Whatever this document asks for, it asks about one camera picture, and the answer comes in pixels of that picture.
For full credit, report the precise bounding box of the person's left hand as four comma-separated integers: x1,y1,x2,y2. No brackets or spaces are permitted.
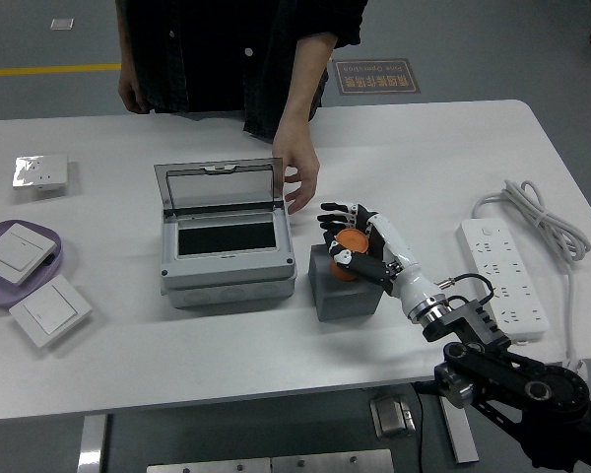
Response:
271,122,321,216

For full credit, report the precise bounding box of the person's right hand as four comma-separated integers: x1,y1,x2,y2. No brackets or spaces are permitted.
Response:
117,73,152,115

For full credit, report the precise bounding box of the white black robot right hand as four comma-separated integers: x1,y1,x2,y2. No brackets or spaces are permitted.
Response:
317,200,447,321

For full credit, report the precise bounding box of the orange cylinder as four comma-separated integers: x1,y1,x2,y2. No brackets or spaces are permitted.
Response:
330,227,371,282

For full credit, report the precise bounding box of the grey box with clear lid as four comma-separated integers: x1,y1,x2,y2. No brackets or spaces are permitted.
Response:
153,157,297,310

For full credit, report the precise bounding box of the grey cube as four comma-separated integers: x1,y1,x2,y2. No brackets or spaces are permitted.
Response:
308,243,383,322

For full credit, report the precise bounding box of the silver metal floor box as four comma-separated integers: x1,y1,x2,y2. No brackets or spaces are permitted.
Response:
368,393,418,439

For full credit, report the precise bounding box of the white power strip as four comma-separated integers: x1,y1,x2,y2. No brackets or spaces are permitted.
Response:
455,218,551,345

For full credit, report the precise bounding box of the yellow floor tape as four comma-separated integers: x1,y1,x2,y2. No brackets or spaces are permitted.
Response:
0,62,122,79

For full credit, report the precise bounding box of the person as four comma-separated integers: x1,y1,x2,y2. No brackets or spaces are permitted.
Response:
115,0,370,144

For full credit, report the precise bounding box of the brown floor sign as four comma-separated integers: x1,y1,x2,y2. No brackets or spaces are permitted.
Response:
331,58,422,97

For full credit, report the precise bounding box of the white table leg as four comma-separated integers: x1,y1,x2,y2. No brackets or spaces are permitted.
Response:
76,413,109,473
438,393,481,464

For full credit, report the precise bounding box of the white wall socket in wrap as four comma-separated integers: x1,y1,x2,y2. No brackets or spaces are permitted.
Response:
12,154,70,192

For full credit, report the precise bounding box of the white power cord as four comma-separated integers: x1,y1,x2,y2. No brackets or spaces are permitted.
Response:
471,178,591,373

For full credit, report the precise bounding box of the thin black cable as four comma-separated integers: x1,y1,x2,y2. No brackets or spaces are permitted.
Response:
411,381,427,473

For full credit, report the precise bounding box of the white wall switch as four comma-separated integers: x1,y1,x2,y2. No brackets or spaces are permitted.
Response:
0,222,62,286
8,274,94,350

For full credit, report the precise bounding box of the grey metal base plate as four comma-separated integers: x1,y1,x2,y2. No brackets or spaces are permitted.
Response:
270,448,395,473
146,457,272,473

